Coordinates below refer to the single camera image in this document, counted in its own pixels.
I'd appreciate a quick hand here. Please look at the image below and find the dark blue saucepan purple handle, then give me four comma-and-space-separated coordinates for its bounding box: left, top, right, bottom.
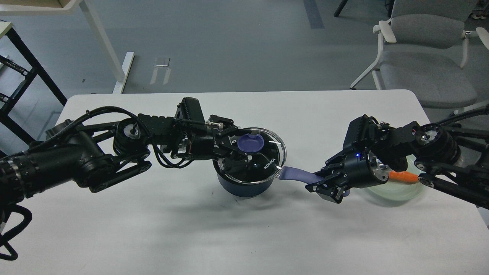
213, 160, 349, 198

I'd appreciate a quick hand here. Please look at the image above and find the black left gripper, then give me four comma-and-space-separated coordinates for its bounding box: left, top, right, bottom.
186, 128, 258, 174

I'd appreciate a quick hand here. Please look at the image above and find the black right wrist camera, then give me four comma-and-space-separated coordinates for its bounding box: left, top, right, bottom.
342, 115, 377, 151

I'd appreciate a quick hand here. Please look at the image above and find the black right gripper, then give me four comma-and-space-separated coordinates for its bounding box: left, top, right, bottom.
305, 151, 389, 204

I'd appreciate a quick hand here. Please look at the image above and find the grey office chair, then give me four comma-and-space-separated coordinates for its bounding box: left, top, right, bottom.
350, 0, 488, 108

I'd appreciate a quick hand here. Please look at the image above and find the glass pot lid purple knob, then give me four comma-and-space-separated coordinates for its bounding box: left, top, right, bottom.
234, 128, 287, 167

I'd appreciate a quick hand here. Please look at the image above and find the orange toy carrot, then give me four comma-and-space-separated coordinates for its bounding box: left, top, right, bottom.
389, 171, 418, 184

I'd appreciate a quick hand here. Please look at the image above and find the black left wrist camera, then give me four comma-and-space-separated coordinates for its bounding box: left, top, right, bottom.
174, 96, 206, 132

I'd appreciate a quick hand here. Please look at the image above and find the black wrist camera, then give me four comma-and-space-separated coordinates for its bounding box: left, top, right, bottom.
174, 96, 206, 132
342, 115, 377, 151

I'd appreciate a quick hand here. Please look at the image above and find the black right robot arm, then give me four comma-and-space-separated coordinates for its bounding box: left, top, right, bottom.
305, 105, 489, 209

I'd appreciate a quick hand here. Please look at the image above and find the white desk frame leg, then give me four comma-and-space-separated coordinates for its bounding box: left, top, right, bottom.
0, 0, 136, 94

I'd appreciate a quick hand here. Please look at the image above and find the pale green glass plate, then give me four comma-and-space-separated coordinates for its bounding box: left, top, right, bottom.
361, 153, 426, 202

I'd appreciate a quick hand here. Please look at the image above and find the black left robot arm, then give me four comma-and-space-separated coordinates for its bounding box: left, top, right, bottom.
1, 104, 252, 261

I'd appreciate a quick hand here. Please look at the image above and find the black metal rack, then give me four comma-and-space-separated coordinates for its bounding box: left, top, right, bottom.
0, 21, 68, 145

